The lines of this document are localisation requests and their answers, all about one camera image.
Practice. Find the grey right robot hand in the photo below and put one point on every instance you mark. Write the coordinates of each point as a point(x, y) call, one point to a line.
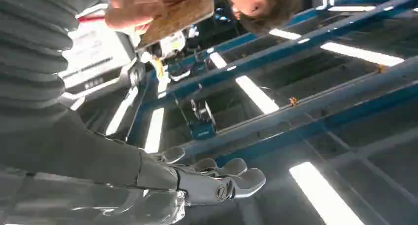
point(98, 164)

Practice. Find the long ceiling light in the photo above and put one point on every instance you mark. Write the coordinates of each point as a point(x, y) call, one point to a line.
point(351, 8)
point(217, 60)
point(284, 34)
point(361, 53)
point(258, 94)
point(121, 112)
point(323, 197)
point(154, 130)

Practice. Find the right arm ribbed grey sleeve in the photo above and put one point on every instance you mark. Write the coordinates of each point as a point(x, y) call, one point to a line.
point(31, 56)

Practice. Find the person's hand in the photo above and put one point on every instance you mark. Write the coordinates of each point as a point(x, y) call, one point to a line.
point(137, 6)

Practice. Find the blue steel ceiling beam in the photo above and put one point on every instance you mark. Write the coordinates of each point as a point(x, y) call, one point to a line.
point(326, 119)
point(281, 48)

